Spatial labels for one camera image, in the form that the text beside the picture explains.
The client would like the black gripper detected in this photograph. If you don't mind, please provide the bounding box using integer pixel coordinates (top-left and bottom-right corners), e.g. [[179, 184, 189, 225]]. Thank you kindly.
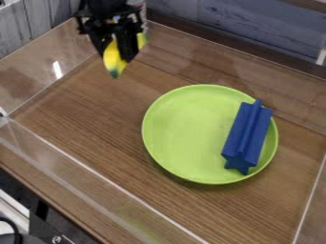
[[74, 0, 146, 62]]

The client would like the yellow toy banana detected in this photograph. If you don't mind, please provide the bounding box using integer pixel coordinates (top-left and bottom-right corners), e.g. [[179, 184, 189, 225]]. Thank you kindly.
[[103, 32, 149, 79]]

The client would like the green plate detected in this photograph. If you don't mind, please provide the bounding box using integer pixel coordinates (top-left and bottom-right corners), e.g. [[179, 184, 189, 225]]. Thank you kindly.
[[142, 84, 279, 185]]

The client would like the blue star-shaped block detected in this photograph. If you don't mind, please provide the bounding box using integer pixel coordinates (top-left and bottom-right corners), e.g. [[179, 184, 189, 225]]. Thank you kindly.
[[222, 99, 273, 175]]

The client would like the clear acrylic tray wall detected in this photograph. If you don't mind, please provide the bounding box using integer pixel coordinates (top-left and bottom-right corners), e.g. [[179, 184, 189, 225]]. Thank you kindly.
[[0, 108, 209, 244]]

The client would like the black cable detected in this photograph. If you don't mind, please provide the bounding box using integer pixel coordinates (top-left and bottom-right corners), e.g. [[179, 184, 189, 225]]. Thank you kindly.
[[0, 216, 23, 244]]

